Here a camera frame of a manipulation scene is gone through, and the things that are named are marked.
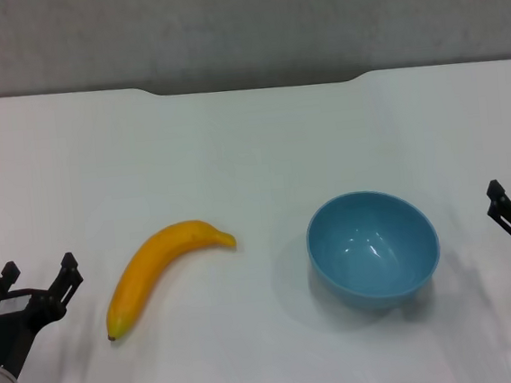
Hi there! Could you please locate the yellow banana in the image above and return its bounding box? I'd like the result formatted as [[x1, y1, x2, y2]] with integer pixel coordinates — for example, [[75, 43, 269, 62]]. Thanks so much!
[[97, 215, 246, 342]]

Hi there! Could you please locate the blue plastic bowl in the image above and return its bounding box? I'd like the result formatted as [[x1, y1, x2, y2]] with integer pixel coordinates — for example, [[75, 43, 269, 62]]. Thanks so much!
[[301, 183, 446, 316]]

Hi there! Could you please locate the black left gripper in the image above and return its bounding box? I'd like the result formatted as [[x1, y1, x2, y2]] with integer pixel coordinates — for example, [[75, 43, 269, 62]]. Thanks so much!
[[0, 250, 95, 381]]

